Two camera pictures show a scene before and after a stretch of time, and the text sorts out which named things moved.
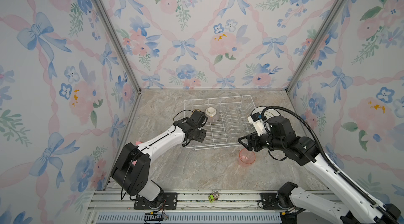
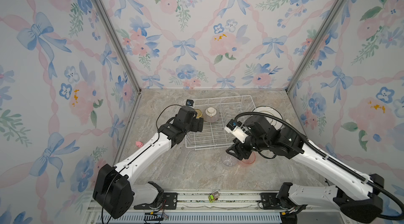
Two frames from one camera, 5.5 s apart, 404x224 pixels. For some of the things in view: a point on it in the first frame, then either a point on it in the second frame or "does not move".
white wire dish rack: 236,120 does not move
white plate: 269,113 does not move
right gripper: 253,137 → 238,149
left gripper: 202,136 → 197,125
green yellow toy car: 214,196 does not move
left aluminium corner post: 112,27 does not move
